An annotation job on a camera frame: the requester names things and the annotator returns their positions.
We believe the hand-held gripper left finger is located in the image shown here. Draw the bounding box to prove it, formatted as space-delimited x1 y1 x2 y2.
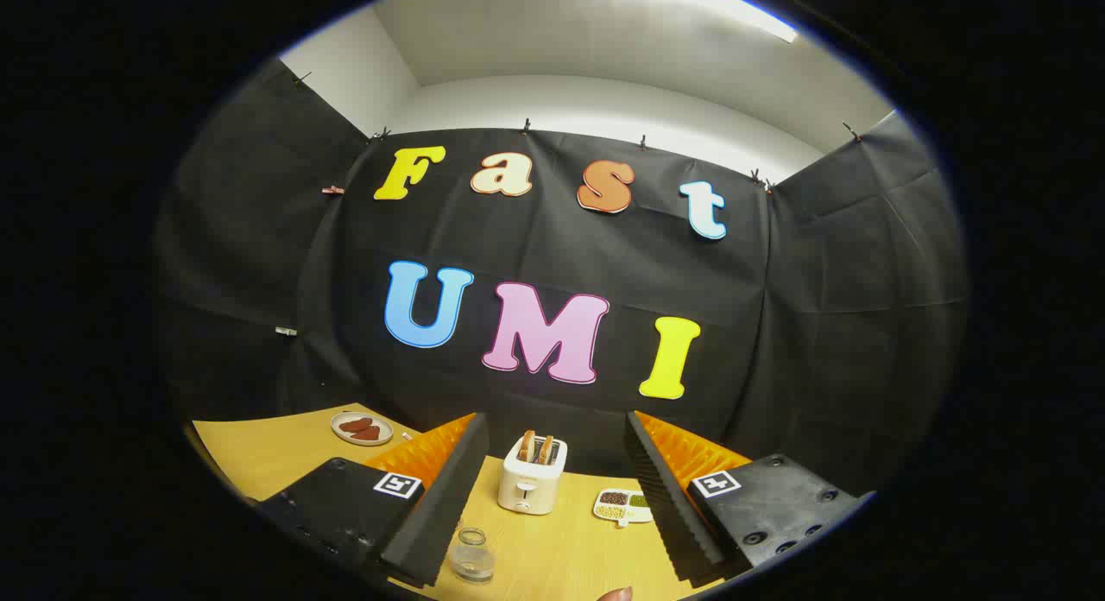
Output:
256 413 489 588

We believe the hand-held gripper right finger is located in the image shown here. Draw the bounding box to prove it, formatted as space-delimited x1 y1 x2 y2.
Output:
624 410 875 585

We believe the clear juice bottle green label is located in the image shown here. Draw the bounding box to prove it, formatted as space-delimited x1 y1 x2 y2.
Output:
447 527 496 584

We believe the white divided dish with beans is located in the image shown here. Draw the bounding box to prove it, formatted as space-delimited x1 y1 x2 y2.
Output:
592 488 654 528

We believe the white toaster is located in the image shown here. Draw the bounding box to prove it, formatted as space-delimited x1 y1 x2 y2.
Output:
497 430 569 516

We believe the wooden table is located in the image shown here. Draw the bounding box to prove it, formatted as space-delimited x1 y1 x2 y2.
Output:
192 402 726 601

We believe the small white round plate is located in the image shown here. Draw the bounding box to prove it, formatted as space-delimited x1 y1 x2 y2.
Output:
331 410 395 447

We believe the black backdrop cloth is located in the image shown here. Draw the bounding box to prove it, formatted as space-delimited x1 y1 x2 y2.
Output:
154 57 969 498

